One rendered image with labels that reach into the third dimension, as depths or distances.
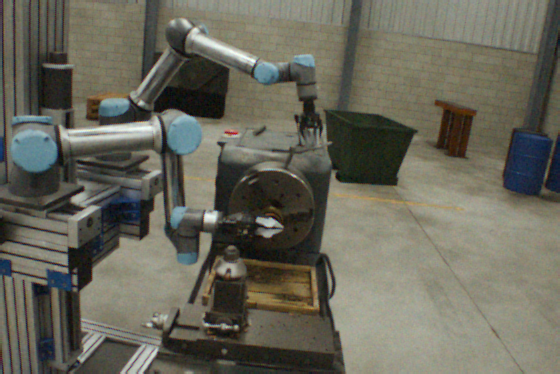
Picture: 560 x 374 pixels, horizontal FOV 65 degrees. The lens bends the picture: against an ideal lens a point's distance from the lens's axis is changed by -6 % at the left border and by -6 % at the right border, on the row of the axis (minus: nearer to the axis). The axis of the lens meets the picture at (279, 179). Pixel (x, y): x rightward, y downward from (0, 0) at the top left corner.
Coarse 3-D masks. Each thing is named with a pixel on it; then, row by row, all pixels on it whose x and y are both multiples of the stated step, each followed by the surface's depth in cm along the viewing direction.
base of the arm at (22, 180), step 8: (16, 168) 132; (16, 176) 132; (24, 176) 132; (32, 176) 132; (40, 176) 134; (48, 176) 136; (56, 176) 140; (8, 184) 134; (16, 184) 132; (24, 184) 132; (32, 184) 133; (40, 184) 134; (48, 184) 136; (56, 184) 139; (16, 192) 132; (24, 192) 132; (32, 192) 132; (40, 192) 134; (48, 192) 136
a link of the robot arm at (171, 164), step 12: (168, 156) 154; (180, 156) 156; (168, 168) 155; (180, 168) 157; (168, 180) 156; (180, 180) 158; (168, 192) 158; (180, 192) 159; (168, 204) 160; (180, 204) 160; (168, 216) 161; (168, 228) 163
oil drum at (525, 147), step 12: (516, 144) 696; (528, 144) 678; (540, 144) 672; (552, 144) 681; (516, 156) 696; (528, 156) 680; (540, 156) 676; (516, 168) 696; (528, 168) 684; (540, 168) 682; (504, 180) 725; (516, 180) 697; (528, 180) 688; (540, 180) 690; (528, 192) 692
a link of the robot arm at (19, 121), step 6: (12, 120) 129; (18, 120) 128; (24, 120) 128; (30, 120) 128; (36, 120) 129; (42, 120) 130; (48, 120) 133; (12, 126) 130; (18, 126) 128; (12, 132) 130
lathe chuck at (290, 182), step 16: (272, 176) 167; (288, 176) 166; (240, 192) 168; (272, 192) 168; (288, 192) 168; (304, 192) 168; (240, 208) 170; (256, 208) 170; (256, 224) 171; (288, 224) 171; (304, 224) 171; (272, 240) 174; (288, 240) 173
